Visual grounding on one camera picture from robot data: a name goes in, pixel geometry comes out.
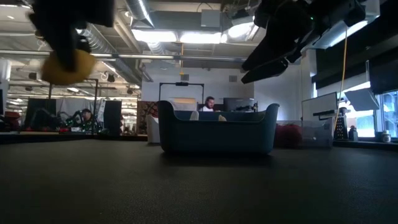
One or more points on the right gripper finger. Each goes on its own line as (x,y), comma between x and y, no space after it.
(273,51)
(267,71)

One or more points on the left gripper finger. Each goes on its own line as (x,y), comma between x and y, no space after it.
(84,45)
(65,46)

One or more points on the orange-yellow toy pepper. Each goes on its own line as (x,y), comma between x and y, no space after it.
(81,70)

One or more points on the white toy garlic bulb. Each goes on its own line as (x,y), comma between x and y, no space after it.
(221,118)

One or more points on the black monitor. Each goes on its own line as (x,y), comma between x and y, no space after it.
(237,104)

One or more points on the white board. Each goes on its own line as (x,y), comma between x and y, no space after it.
(317,105)

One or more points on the person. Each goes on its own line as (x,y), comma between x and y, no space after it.
(210,102)
(86,114)

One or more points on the black panel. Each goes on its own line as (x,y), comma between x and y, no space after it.
(40,113)
(112,116)

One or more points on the ceiling light panel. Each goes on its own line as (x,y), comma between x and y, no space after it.
(155,35)
(200,38)

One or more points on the grey translucent plastic basket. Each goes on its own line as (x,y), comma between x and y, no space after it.
(317,133)

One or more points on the blue plastic basket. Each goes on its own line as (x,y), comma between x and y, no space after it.
(217,137)

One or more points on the patterned panel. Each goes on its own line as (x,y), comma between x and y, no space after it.
(143,115)

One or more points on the dark metal grater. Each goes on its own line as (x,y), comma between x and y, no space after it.
(342,129)

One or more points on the grey hanging panel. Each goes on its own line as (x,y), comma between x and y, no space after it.
(362,99)

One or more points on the dark bottle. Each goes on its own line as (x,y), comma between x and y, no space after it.
(353,133)

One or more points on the white cup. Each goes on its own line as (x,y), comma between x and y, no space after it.
(385,137)

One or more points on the black table mat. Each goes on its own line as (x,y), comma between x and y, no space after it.
(199,193)

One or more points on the silver ventilation duct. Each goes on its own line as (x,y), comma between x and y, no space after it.
(102,43)

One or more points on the black gantry frame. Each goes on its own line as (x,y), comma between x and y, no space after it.
(182,84)

